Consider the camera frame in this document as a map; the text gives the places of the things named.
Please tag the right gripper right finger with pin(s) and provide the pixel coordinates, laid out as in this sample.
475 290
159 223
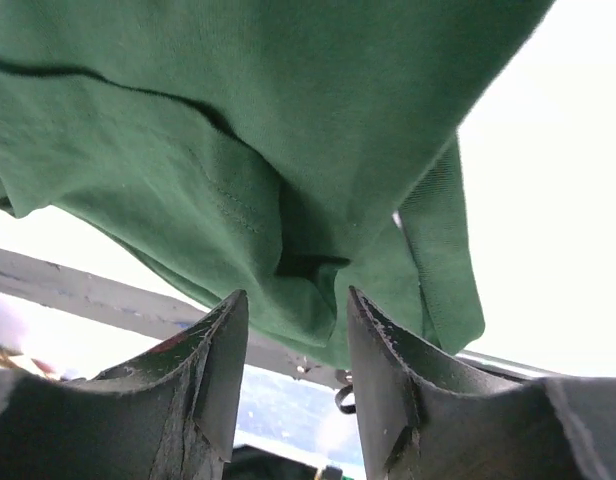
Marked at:
423 414

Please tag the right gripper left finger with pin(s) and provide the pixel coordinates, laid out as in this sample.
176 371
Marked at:
168 413

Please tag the white and green t shirt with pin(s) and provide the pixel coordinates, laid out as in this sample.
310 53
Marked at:
292 149

